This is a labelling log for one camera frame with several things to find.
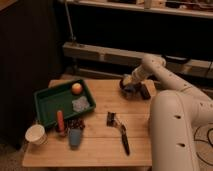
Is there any dark rectangular block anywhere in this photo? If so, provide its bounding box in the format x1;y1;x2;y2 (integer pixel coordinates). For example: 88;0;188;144
140;84;151;100

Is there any black cable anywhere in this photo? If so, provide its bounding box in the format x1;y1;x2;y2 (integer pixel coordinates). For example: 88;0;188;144
193;122;213;158

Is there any blue plastic cup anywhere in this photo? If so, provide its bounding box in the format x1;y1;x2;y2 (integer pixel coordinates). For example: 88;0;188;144
68;129;82;147

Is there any yellow sponge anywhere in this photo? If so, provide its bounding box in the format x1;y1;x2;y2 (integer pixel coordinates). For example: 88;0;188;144
122;75;132;86

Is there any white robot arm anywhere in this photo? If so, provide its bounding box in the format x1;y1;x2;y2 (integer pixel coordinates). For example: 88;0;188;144
131;54;213;171

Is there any orange apple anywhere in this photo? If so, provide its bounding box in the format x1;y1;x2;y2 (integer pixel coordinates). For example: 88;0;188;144
71;83;83;95

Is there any green plastic tray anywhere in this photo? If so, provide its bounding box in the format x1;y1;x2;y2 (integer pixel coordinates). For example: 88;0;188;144
34;79;96;128

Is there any black handled brush tool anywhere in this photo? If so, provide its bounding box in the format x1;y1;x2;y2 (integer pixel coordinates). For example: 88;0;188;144
106;112;130;156

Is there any metal shelf rack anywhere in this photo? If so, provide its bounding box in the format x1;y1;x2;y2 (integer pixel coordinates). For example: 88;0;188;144
56;0;213;78

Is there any clear crumpled plastic bag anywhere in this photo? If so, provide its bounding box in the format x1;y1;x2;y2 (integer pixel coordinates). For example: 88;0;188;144
72;96;90;112

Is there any dark grape bunch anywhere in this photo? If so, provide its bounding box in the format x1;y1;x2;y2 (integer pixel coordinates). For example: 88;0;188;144
68;118;85;130

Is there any white paper cup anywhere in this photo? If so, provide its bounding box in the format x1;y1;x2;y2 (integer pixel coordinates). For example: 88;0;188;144
25;124;47;145

